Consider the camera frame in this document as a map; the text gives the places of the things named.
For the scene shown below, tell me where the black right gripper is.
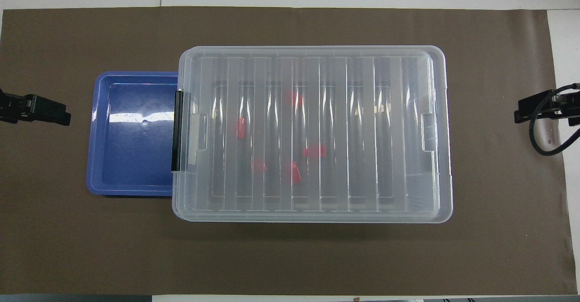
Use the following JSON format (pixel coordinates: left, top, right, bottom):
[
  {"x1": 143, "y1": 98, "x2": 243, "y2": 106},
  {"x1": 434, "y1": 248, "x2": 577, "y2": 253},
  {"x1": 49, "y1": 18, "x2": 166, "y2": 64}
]
[{"x1": 514, "y1": 84, "x2": 580, "y2": 127}]

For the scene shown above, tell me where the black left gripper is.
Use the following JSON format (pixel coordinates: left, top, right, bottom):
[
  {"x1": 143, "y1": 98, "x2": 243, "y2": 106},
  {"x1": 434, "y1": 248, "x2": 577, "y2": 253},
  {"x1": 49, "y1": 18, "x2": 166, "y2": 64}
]
[{"x1": 0, "y1": 89, "x2": 71, "y2": 126}]

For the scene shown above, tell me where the clear ribbed plastic lid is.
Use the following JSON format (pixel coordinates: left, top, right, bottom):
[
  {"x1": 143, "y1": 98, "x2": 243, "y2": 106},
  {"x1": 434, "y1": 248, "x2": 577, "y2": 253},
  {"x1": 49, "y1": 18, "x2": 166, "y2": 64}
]
[{"x1": 171, "y1": 45, "x2": 454, "y2": 224}]

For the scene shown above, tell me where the blue plastic tray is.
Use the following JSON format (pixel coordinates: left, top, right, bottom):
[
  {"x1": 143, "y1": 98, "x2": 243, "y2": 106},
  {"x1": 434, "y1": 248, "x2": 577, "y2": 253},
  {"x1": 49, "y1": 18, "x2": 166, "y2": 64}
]
[{"x1": 86, "y1": 71, "x2": 180, "y2": 197}]

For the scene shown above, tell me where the clear plastic storage box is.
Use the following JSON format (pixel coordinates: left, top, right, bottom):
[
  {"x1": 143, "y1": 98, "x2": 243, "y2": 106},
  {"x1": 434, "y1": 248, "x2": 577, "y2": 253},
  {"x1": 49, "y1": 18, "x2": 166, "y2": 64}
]
[{"x1": 174, "y1": 48, "x2": 453, "y2": 223}]

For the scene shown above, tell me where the brown paper mat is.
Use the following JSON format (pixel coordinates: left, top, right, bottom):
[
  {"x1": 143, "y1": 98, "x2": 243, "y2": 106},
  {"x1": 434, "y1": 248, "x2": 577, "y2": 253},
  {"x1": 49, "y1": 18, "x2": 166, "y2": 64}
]
[{"x1": 0, "y1": 6, "x2": 578, "y2": 296}]

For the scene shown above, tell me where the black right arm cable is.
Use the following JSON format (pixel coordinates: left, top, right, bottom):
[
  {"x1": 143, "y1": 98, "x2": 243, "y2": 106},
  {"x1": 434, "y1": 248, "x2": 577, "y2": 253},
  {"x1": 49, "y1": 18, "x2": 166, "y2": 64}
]
[{"x1": 530, "y1": 83, "x2": 580, "y2": 156}]

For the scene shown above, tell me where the black box latch handle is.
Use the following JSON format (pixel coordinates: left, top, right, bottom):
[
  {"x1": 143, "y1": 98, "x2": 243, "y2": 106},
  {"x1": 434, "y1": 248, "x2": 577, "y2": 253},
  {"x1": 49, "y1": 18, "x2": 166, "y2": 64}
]
[{"x1": 171, "y1": 90, "x2": 184, "y2": 172}]

